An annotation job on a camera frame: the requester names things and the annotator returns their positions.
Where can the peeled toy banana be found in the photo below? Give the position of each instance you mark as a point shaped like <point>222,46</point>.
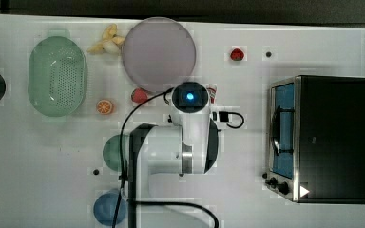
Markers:
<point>111,42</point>

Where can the small red strawberry toy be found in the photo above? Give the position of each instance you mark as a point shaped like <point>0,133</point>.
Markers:
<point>237,54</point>

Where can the blue round bowl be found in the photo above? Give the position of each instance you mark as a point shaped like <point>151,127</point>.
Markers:
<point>104,208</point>

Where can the round lilac plate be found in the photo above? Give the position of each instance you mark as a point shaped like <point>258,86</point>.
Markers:
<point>158,53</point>

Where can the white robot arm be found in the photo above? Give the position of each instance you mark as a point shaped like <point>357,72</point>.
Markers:
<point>188,146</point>

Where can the green perforated colander basket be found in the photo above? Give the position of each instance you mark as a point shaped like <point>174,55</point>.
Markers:
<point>57,77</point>

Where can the orange slice toy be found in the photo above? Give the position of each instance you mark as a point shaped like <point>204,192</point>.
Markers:
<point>104,107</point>

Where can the red ketchup bottle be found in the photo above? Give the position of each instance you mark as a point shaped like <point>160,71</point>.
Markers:
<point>212,90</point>

